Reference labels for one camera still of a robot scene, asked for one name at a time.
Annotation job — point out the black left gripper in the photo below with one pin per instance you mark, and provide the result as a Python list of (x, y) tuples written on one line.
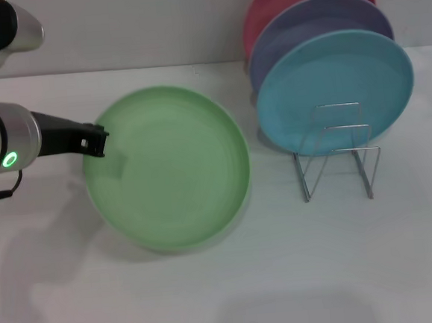
[(56, 134)]

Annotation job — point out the green plate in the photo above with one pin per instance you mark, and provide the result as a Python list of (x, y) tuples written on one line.
[(168, 172)]

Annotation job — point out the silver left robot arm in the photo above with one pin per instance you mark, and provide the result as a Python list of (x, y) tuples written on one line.
[(11, 132)]

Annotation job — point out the teal blue plate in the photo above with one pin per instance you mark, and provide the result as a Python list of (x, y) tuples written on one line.
[(325, 81)]

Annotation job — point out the purple plate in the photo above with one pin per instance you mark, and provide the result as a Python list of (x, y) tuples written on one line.
[(320, 18)]

